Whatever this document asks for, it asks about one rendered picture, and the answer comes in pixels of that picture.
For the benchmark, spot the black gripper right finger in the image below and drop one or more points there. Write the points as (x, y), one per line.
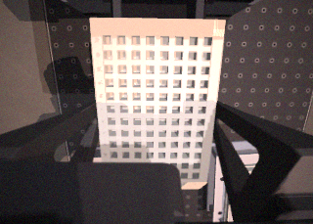
(284, 167)

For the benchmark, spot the dark grey perforated base plate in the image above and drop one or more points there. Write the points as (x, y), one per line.
(266, 66)

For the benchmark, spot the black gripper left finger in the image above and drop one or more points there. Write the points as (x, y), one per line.
(38, 141)

